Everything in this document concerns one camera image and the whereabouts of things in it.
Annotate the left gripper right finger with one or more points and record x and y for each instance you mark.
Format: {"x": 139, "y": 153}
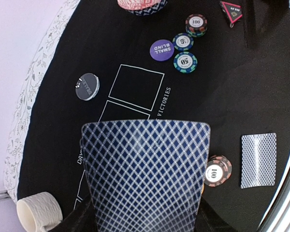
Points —
{"x": 207, "y": 220}

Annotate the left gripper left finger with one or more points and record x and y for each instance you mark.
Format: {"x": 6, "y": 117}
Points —
{"x": 82, "y": 219}

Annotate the red black chip stack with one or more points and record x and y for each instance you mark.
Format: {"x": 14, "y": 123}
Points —
{"x": 219, "y": 169}

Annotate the blue playing card deck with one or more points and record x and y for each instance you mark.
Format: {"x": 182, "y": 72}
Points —
{"x": 145, "y": 175}

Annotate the dealt cards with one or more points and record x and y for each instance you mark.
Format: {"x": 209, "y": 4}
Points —
{"x": 258, "y": 160}

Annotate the black round dealer button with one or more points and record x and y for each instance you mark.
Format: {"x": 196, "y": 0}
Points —
{"x": 87, "y": 86}

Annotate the purple small blind button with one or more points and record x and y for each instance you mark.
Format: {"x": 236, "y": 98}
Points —
{"x": 162, "y": 50}

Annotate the blue fifty poker chip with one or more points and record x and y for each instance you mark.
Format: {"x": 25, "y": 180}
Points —
{"x": 183, "y": 42}

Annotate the blue green poker chip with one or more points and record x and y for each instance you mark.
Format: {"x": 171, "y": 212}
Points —
{"x": 196, "y": 25}

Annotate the cream ceramic mug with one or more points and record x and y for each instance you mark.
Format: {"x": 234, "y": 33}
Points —
{"x": 39, "y": 212}

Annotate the black poker felt mat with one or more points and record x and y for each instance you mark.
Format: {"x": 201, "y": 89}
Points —
{"x": 241, "y": 86}

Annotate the triangular all in button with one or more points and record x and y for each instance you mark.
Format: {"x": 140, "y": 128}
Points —
{"x": 233, "y": 12}

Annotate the red patterned bowl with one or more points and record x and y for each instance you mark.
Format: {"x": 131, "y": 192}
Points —
{"x": 142, "y": 7}

